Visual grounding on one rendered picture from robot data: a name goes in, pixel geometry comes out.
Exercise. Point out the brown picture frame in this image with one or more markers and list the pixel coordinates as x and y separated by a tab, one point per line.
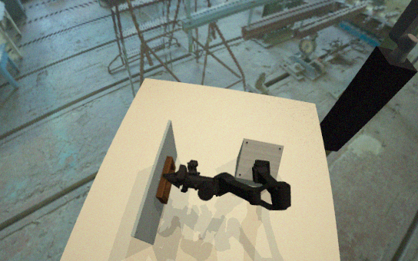
164	187

